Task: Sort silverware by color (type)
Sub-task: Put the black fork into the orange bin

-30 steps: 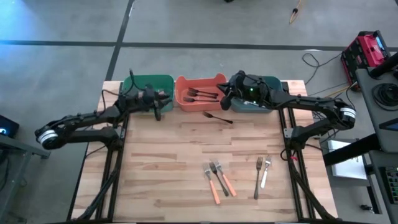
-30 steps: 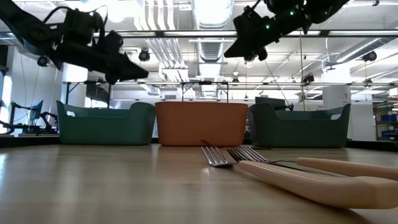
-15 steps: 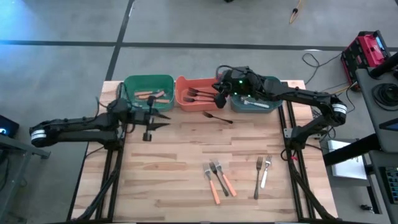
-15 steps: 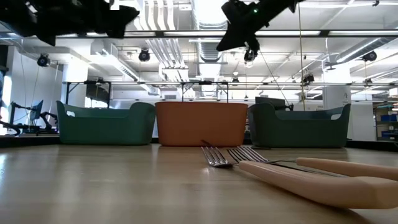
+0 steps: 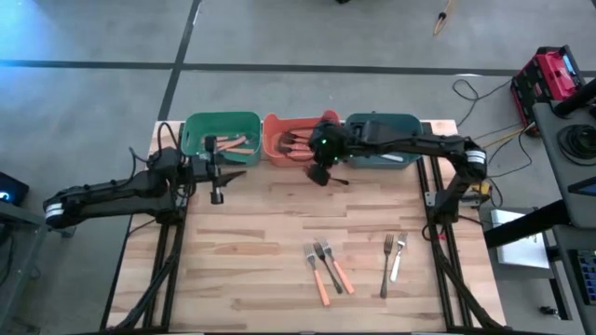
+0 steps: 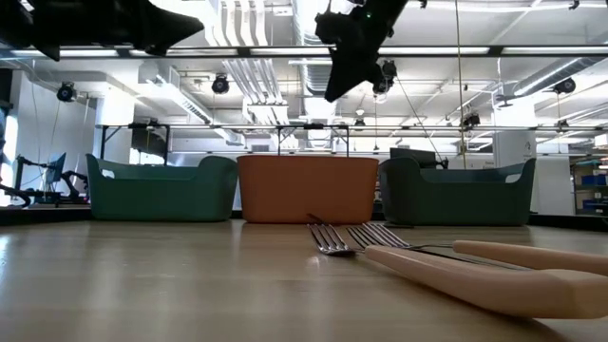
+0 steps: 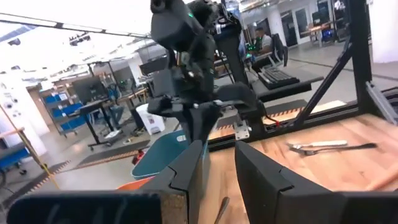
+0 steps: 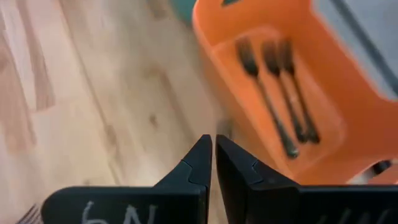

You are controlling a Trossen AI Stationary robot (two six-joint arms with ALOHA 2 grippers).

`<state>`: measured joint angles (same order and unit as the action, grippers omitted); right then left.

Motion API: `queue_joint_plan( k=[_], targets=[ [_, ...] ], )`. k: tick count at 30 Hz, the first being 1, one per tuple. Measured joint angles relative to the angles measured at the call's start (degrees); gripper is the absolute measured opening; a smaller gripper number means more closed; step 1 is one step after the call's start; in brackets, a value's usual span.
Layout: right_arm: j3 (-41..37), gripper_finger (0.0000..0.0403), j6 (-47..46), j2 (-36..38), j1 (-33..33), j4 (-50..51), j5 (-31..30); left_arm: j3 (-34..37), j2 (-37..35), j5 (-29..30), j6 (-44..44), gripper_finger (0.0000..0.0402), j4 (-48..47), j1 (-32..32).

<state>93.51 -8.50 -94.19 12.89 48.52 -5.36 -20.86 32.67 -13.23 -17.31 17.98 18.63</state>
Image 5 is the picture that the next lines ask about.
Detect grey side table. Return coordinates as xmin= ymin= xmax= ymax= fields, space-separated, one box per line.
xmin=532 ymin=100 xmax=596 ymax=229

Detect grey low table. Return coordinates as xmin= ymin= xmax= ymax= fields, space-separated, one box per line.
xmin=549 ymin=225 xmax=596 ymax=335

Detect white box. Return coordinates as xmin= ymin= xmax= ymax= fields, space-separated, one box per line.
xmin=491 ymin=208 xmax=551 ymax=271

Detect red and black toolbox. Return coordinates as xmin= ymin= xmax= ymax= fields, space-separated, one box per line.
xmin=509 ymin=45 xmax=587 ymax=137

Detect yellow floor cable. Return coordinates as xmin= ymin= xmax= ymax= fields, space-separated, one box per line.
xmin=465 ymin=121 xmax=536 ymax=162

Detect small black floor object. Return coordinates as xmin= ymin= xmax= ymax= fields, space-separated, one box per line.
xmin=538 ymin=304 xmax=562 ymax=321

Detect grey metal bench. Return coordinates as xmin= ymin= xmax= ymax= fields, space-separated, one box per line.
xmin=0 ymin=199 xmax=78 ymax=334

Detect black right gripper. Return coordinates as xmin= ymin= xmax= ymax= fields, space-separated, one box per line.
xmin=305 ymin=119 xmax=353 ymax=187

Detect black beam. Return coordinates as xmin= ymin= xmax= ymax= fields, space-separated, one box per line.
xmin=482 ymin=198 xmax=573 ymax=250

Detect green plastic bin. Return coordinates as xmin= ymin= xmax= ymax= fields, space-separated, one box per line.
xmin=180 ymin=110 xmax=263 ymax=168

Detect black keypad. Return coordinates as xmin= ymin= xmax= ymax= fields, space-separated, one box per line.
xmin=576 ymin=248 xmax=596 ymax=306

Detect black floor cable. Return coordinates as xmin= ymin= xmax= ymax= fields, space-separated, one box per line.
xmin=452 ymin=77 xmax=513 ymax=127

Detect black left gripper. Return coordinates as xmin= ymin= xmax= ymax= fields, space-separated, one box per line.
xmin=190 ymin=134 xmax=247 ymax=207

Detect black device with blue light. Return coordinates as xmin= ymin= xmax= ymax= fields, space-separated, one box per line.
xmin=0 ymin=170 xmax=30 ymax=208

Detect dark tablet screen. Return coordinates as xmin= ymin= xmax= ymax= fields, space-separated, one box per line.
xmin=567 ymin=175 xmax=596 ymax=197

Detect coiled black cable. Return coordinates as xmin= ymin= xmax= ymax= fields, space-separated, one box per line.
xmin=556 ymin=124 xmax=596 ymax=168

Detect blue plastic bin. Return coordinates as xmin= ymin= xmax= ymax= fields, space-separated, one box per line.
xmin=344 ymin=111 xmax=425 ymax=169

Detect orange plastic bin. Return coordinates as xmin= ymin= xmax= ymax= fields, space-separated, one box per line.
xmin=261 ymin=109 xmax=344 ymax=168

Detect black tube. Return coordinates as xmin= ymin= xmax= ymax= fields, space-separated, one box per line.
xmin=552 ymin=77 xmax=596 ymax=118

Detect yellow cable with black plug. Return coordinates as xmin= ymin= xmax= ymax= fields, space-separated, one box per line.
xmin=432 ymin=0 xmax=460 ymax=37

